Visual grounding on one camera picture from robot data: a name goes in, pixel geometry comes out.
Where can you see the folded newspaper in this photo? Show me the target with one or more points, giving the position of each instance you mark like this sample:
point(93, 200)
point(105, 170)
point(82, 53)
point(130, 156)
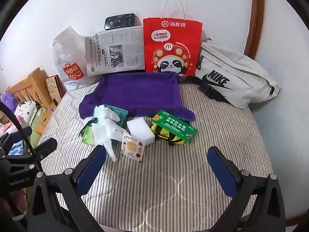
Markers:
point(115, 50)

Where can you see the white waist bag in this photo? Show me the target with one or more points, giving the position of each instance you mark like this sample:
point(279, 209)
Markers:
point(241, 77)

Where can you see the teal striped cleaning cloth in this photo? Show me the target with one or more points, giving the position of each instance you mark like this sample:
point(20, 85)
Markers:
point(122, 116)

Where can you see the black smartphone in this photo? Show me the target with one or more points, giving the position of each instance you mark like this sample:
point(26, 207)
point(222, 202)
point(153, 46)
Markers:
point(119, 21)

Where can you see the white rubber glove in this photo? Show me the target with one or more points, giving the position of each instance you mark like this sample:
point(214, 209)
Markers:
point(103, 130)

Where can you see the fruit print packet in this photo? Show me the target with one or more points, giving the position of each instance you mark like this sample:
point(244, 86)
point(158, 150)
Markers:
point(131, 147)

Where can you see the purple towel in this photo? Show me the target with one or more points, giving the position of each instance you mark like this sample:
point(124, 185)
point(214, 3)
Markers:
point(135, 91)

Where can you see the white plastic shopping bag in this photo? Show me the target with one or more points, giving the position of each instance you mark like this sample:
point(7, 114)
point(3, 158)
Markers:
point(67, 58)

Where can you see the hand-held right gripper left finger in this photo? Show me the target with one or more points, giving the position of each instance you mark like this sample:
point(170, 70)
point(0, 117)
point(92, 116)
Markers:
point(91, 169)

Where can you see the brown patterned book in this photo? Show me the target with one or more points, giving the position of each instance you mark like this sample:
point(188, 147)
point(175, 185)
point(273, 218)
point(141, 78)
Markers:
point(53, 89)

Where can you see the red paper bag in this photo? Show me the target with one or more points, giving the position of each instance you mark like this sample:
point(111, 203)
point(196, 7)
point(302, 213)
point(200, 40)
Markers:
point(173, 41)

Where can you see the light green cloth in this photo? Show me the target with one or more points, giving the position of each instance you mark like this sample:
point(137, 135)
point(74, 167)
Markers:
point(38, 125)

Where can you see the green printed packet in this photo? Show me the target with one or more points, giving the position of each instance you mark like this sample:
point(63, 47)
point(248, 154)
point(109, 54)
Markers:
point(176, 125)

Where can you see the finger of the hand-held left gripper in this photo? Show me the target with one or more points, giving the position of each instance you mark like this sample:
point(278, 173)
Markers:
point(45, 147)
point(20, 134)

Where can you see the white sponge block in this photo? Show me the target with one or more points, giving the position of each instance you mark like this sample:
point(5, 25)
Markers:
point(142, 130)

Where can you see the white spotted pillow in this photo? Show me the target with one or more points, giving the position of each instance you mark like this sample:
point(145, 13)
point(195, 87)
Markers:
point(25, 112)

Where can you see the grey striped quilt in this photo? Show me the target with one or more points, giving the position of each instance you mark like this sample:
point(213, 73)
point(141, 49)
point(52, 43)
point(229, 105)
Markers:
point(157, 186)

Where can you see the purple plush toy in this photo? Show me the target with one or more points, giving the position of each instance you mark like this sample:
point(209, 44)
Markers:
point(8, 104)

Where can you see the wooden door frame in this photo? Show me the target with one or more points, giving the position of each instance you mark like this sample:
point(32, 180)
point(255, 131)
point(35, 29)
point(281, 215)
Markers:
point(256, 17)

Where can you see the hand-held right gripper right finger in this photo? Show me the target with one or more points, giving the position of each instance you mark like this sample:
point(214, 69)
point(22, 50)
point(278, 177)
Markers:
point(223, 174)

